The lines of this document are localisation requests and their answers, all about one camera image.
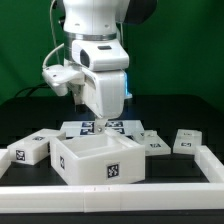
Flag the white cabinet top box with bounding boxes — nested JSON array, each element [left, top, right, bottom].
[[8, 129, 66, 165]]

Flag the white marker base plate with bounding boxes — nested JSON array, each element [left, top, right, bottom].
[[61, 120, 144, 138]]

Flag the white cabinet body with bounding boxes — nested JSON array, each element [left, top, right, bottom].
[[50, 130, 145, 185]]

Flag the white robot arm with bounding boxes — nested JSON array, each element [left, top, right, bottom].
[[59, 0, 158, 134]]

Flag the white camera cable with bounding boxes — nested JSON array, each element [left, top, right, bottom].
[[42, 0, 66, 68]]

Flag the white cabinet door panel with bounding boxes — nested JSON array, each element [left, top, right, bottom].
[[173, 129, 202, 155], [132, 130, 171, 156]]

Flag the black cables on table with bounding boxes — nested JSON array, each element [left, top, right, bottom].
[[13, 82, 58, 98]]

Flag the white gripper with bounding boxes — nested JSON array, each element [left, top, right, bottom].
[[74, 68, 126, 134]]

